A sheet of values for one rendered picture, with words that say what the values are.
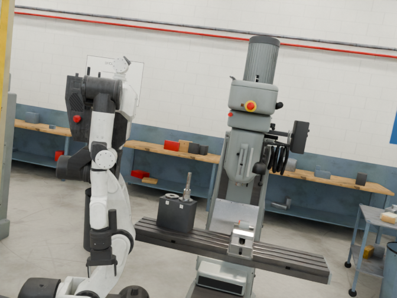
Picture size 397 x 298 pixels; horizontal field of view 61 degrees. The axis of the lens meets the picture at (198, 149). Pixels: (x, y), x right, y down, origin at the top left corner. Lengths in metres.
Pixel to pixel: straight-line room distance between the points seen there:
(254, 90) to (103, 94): 0.81
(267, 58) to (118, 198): 1.26
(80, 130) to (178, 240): 0.94
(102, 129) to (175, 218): 0.99
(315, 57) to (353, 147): 1.71
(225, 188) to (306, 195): 4.07
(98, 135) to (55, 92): 6.14
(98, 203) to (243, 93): 0.93
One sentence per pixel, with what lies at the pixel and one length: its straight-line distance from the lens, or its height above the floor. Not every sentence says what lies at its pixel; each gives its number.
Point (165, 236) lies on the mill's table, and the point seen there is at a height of 0.90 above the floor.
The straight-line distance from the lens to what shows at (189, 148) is 5.87.
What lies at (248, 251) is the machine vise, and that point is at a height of 0.96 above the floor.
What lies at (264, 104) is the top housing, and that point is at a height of 1.78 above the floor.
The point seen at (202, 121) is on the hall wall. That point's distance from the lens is 6.32.
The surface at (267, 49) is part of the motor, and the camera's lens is 2.22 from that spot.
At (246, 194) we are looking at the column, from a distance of 2.47.
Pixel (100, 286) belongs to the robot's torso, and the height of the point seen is 0.78.
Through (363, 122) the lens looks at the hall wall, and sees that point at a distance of 6.46.
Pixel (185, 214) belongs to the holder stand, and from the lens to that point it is 2.15.
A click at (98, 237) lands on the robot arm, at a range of 1.48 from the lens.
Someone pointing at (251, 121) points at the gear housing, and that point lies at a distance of 1.90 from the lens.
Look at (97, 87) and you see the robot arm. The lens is 1.38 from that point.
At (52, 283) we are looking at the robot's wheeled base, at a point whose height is 0.75.
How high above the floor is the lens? 1.72
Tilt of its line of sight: 7 degrees down
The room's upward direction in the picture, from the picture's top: 9 degrees clockwise
